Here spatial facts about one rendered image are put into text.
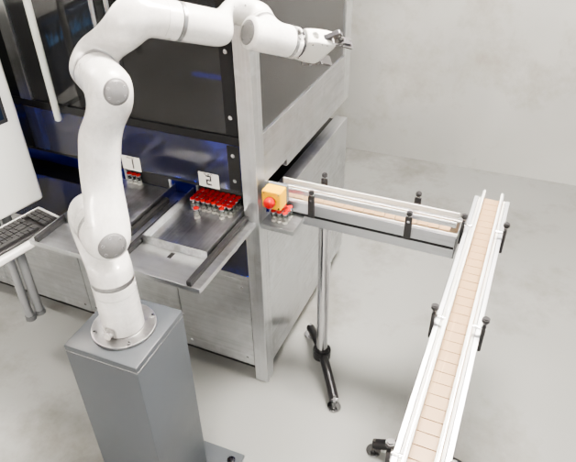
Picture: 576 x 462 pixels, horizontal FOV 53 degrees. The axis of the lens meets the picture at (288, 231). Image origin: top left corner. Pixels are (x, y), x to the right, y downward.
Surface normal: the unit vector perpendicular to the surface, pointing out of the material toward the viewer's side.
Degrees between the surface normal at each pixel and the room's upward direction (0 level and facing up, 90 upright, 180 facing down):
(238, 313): 90
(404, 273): 0
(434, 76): 90
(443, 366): 0
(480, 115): 90
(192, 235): 0
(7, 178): 90
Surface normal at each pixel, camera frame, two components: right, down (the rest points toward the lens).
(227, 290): -0.40, 0.54
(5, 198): 0.82, 0.32
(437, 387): -0.01, -0.82
